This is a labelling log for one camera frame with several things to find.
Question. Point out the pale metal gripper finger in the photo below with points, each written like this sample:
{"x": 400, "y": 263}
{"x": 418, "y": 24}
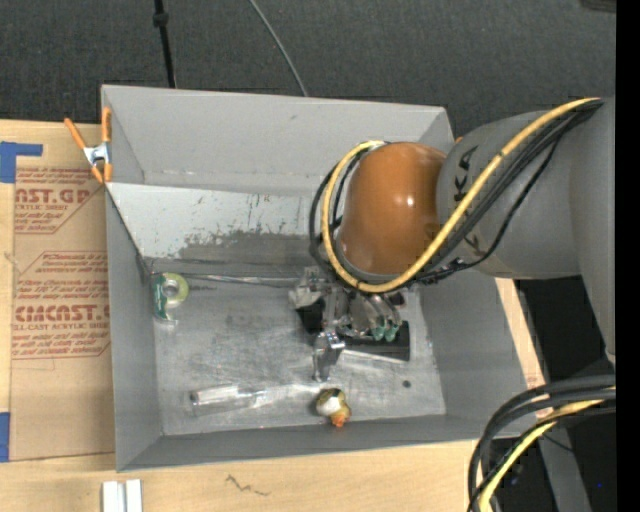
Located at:
{"x": 334, "y": 346}
{"x": 320, "y": 365}

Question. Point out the white and orange toy duck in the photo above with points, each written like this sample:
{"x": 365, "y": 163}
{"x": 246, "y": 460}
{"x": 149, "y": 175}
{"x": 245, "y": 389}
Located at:
{"x": 331, "y": 404}

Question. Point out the grey metal bin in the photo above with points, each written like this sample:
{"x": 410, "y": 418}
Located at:
{"x": 240, "y": 345}

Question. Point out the green and white tape dispenser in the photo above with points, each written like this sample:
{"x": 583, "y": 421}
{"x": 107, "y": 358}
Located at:
{"x": 170, "y": 292}

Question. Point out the brown cardboard board, red print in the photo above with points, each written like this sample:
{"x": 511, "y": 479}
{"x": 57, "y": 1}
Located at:
{"x": 55, "y": 380}

